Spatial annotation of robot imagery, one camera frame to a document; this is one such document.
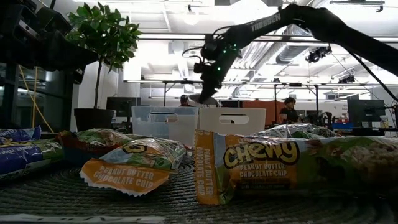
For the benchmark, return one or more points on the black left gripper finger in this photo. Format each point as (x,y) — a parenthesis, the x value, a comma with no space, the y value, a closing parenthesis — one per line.
(82,57)

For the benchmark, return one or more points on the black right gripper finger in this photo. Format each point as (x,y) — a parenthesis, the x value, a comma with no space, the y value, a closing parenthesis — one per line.
(209,90)

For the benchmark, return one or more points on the red granola bar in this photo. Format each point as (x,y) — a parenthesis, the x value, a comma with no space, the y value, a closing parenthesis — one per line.
(90,140)

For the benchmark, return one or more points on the orange green Chewy granola bar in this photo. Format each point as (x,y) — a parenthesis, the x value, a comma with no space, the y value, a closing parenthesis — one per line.
(264,168)
(133,174)
(295,130)

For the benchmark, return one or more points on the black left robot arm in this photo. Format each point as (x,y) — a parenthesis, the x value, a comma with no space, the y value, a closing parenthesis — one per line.
(12,46)

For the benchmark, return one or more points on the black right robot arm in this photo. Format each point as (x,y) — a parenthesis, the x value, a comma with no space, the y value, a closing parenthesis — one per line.
(342,31)

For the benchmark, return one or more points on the person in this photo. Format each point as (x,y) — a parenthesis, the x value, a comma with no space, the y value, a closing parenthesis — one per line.
(289,113)
(185,100)

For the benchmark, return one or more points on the green potted plant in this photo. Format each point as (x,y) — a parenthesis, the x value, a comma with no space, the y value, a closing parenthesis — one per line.
(102,34)

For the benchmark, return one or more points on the white plastic bin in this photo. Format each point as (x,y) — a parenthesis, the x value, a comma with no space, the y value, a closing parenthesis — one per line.
(211,124)

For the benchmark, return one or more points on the clear plastic bin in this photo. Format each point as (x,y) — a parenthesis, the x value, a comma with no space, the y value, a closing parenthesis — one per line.
(186,130)

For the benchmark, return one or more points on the round white ceiling lamp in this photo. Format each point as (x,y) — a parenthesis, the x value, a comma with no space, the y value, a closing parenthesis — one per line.
(191,18)

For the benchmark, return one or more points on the black computer monitor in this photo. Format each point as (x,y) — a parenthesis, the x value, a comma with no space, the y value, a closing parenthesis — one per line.
(366,112)
(122,105)

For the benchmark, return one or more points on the orange partition panel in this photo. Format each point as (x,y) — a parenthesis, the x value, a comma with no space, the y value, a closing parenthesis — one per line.
(272,112)

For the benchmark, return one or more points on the black ceiling spotlight cluster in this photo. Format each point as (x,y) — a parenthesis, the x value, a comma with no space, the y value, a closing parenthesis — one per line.
(317,54)

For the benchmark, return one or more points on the round grey woven mat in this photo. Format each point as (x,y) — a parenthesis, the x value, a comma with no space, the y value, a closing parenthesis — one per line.
(186,208)

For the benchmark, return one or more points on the silver ventilation duct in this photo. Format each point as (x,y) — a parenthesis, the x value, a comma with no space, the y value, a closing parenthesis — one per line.
(292,54)

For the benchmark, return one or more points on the black aluminium table frame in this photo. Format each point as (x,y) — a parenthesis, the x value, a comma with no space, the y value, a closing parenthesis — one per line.
(373,132)

